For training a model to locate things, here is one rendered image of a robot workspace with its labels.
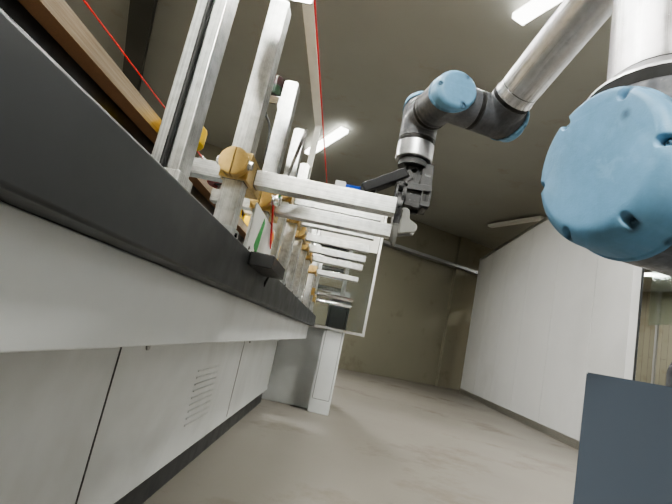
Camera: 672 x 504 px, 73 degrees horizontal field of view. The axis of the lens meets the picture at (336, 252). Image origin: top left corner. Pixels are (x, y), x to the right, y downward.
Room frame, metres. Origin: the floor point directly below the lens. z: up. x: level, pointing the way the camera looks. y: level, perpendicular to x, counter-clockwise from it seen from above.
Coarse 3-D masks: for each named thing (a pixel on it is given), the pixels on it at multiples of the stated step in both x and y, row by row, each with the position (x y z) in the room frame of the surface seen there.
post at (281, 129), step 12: (288, 84) 1.00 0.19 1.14; (288, 96) 1.00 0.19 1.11; (288, 108) 1.00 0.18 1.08; (276, 120) 1.00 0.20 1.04; (288, 120) 1.00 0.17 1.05; (276, 132) 1.00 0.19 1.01; (288, 132) 1.02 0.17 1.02; (276, 144) 1.00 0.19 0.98; (276, 156) 1.00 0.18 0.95; (264, 168) 1.00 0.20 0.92; (276, 168) 1.00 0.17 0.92
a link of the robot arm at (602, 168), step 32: (640, 0) 0.40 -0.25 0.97; (640, 32) 0.39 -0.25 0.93; (608, 64) 0.44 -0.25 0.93; (640, 64) 0.38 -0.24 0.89; (608, 96) 0.37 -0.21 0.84; (640, 96) 0.34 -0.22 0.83; (576, 128) 0.41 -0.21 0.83; (608, 128) 0.37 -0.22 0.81; (640, 128) 0.34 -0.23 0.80; (576, 160) 0.41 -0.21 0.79; (608, 160) 0.37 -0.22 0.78; (640, 160) 0.34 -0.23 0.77; (544, 192) 0.45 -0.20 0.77; (576, 192) 0.41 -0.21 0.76; (608, 192) 0.37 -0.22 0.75; (640, 192) 0.35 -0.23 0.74; (576, 224) 0.41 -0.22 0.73; (608, 224) 0.38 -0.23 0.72; (640, 224) 0.36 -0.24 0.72; (608, 256) 0.42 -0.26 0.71; (640, 256) 0.39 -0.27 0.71
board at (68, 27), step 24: (24, 0) 0.47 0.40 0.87; (48, 0) 0.47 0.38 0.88; (48, 24) 0.51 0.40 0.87; (72, 24) 0.52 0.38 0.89; (72, 48) 0.55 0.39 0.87; (96, 48) 0.57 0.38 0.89; (96, 72) 0.61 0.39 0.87; (120, 72) 0.64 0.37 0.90; (120, 96) 0.67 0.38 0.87; (144, 120) 0.75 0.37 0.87
